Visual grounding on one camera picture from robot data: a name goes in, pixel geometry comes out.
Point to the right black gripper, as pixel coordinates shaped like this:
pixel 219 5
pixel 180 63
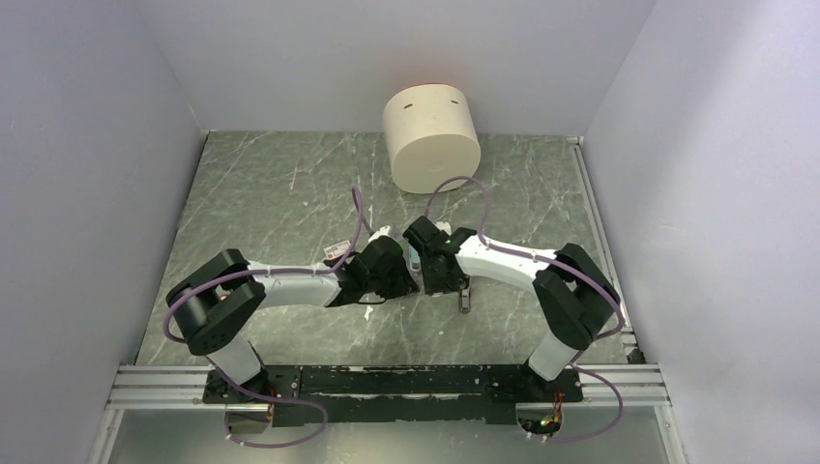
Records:
pixel 433 285

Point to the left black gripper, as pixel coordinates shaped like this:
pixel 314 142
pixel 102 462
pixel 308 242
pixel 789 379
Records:
pixel 404 283

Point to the small beige stapler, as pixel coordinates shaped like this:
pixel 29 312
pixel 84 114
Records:
pixel 464 298

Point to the red white staple box sleeve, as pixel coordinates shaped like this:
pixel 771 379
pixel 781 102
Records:
pixel 337 250

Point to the blue white stapler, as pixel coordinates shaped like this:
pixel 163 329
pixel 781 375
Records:
pixel 414 260

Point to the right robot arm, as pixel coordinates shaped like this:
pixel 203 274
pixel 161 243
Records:
pixel 574 295

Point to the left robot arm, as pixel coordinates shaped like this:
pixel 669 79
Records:
pixel 211 306

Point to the cream cylindrical container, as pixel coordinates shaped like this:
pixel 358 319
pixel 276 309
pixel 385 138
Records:
pixel 431 139

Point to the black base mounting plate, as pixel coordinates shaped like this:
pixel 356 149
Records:
pixel 358 394

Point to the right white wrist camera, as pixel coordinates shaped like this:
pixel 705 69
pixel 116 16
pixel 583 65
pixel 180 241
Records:
pixel 444 226

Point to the aluminium rail frame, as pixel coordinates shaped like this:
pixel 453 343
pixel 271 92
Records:
pixel 139 387

